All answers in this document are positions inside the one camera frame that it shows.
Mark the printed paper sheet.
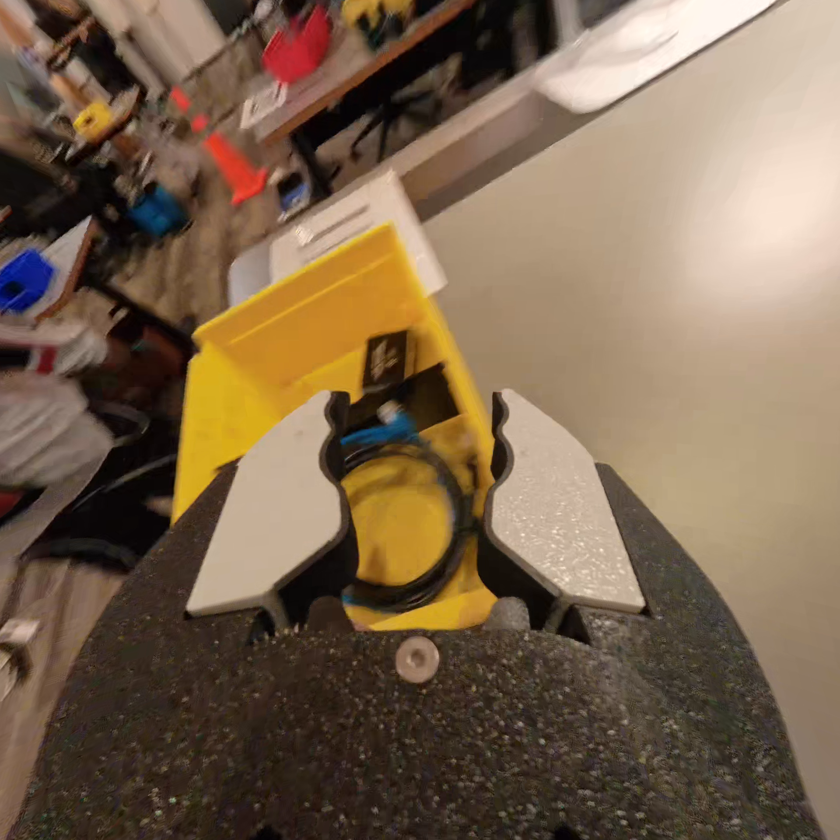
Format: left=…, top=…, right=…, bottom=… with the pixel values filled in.
left=269, top=169, right=448, bottom=296

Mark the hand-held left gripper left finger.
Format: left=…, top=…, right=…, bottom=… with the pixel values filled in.
left=185, top=390, right=361, bottom=631

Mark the wooden work table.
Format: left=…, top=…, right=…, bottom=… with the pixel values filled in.
left=252, top=0, right=476, bottom=147

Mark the small yellow bin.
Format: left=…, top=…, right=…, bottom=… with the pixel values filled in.
left=340, top=0, right=416, bottom=32

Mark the teal floor crate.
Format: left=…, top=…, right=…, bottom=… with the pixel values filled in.
left=126, top=182, right=193, bottom=238

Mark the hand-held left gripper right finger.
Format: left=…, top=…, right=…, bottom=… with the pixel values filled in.
left=476, top=388, right=647, bottom=631

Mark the yellow plastic bin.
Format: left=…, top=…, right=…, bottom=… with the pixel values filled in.
left=172, top=222, right=500, bottom=632

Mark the red plastic bin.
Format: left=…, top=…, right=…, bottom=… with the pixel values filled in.
left=261, top=5, right=333, bottom=85

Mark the orange traffic cone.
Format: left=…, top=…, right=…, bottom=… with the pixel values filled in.
left=202, top=130, right=269, bottom=206

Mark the small blue bin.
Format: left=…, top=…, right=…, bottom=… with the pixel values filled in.
left=0, top=248, right=55, bottom=312

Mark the black network adapter box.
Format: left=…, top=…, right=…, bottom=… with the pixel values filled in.
left=341, top=330, right=462, bottom=437

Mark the black ethernet cable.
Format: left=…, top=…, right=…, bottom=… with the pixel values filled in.
left=338, top=441, right=483, bottom=614

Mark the blue ethernet cable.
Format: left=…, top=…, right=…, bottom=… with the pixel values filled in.
left=338, top=402, right=422, bottom=454

